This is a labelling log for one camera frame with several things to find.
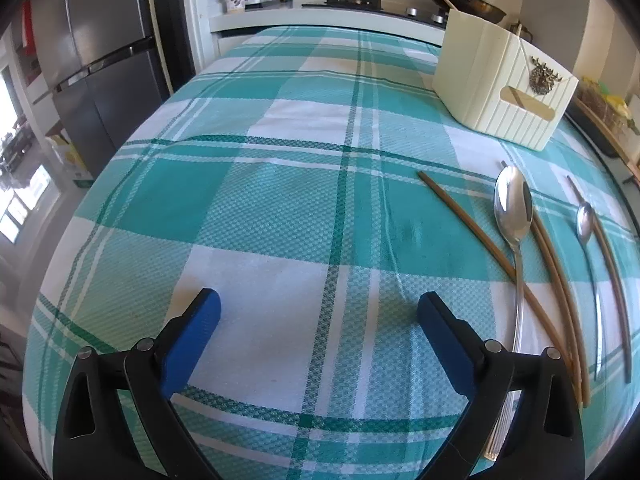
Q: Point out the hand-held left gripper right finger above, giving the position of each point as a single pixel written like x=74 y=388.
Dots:
x=445 y=340

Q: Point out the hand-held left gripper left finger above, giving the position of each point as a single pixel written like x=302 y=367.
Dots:
x=195 y=340

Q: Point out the large silver spoon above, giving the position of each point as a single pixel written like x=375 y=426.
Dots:
x=512 y=210

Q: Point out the cream utensil holder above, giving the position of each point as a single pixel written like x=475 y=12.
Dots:
x=480 y=85

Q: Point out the small silver spoon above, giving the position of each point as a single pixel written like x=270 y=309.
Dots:
x=584 y=221

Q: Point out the green checked tablecloth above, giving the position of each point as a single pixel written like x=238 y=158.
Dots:
x=300 y=185

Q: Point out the yellow white cardboard box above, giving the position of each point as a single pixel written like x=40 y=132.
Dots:
x=72 y=160

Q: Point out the wooden cutting board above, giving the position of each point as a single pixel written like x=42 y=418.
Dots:
x=610 y=136

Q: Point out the grey refrigerator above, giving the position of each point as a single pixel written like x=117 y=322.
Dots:
x=100 y=35

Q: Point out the black gas stove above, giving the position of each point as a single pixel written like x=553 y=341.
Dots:
x=350 y=2

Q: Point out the red wall hanging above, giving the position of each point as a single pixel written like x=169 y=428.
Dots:
x=27 y=25

